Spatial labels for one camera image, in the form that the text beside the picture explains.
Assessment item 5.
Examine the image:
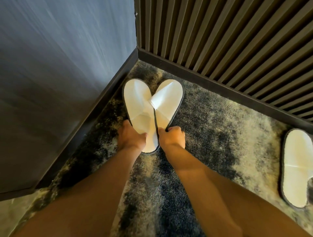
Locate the person's right hand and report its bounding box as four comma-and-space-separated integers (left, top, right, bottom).
157, 126, 186, 153

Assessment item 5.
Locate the person's left hand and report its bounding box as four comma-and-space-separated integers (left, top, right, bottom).
117, 119, 148, 155

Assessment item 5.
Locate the person's left forearm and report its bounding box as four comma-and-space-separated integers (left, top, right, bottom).
10, 146, 143, 237

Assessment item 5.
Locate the dark baseboard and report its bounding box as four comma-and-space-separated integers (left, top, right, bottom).
137, 47, 313, 133
0, 47, 139, 202

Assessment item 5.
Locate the person's right forearm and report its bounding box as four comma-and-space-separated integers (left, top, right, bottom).
162, 144, 309, 237

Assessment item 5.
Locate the white slipper with grey trim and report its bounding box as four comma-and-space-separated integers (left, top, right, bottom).
122, 78, 161, 155
279, 128, 313, 209
150, 79, 184, 132

